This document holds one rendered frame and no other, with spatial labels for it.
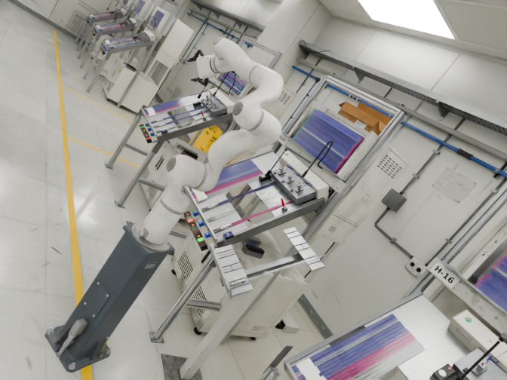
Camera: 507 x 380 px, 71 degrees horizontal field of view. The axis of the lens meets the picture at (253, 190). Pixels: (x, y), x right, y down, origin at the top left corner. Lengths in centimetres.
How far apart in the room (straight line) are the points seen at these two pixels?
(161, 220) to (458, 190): 265
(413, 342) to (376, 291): 193
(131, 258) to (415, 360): 123
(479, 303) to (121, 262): 151
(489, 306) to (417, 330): 29
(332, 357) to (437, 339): 44
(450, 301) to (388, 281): 163
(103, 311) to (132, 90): 502
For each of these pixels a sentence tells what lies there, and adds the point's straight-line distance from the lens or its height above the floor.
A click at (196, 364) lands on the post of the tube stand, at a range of 221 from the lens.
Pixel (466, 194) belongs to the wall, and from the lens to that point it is 351.
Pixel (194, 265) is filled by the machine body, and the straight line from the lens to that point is 269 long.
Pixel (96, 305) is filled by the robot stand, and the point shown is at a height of 32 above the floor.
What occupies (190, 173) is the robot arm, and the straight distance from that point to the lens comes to 150.
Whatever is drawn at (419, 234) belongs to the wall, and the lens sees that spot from 353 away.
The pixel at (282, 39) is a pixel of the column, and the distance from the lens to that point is 537.
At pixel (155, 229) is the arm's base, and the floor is 78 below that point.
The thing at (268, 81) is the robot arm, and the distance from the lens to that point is 139.
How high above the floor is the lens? 149
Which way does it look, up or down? 12 degrees down
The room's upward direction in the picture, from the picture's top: 36 degrees clockwise
